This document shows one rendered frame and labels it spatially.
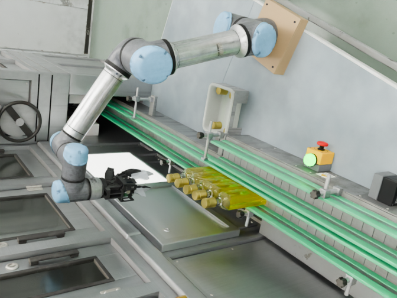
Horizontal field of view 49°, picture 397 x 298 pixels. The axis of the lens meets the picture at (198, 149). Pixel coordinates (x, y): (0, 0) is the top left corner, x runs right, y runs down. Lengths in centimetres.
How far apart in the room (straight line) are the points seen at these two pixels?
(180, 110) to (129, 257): 110
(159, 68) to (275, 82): 61
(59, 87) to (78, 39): 298
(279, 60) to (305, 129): 28
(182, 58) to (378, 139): 68
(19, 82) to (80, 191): 99
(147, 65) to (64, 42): 395
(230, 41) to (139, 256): 76
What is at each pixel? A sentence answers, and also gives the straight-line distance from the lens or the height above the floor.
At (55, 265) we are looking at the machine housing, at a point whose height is 164.
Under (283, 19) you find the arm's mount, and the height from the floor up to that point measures 79.
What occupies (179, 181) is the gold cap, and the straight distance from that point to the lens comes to 161.
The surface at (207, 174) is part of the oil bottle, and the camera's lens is 169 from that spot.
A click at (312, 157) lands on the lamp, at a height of 85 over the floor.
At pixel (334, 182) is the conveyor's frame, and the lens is 151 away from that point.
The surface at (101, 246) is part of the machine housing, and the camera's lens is 150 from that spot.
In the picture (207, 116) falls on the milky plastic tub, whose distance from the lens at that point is 200.
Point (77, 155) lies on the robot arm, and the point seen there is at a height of 156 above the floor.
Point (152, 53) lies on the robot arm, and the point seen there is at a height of 139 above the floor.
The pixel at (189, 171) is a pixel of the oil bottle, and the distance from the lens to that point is 170.
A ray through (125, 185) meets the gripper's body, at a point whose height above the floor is 138.
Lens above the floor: 205
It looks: 36 degrees down
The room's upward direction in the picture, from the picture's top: 93 degrees counter-clockwise
